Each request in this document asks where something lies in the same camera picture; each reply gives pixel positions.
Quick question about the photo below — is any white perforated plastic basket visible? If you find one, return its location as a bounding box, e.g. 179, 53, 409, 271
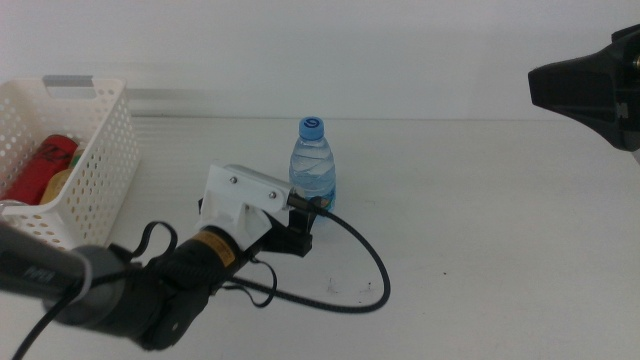
0, 74, 141, 252

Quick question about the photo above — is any yellow tea bottle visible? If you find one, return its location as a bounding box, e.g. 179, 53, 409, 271
39, 149, 87, 206

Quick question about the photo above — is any red drink can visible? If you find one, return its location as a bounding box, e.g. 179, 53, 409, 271
0, 133, 80, 206

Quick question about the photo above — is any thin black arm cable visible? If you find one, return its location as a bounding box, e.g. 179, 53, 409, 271
130, 220, 279, 310

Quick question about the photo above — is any thick black camera cable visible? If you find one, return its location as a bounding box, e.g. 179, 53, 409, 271
10, 193, 392, 360

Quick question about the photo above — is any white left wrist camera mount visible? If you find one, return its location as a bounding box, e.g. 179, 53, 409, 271
194, 162, 297, 251

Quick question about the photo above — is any small water bottle blue label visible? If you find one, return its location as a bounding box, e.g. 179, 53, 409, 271
288, 116, 337, 222

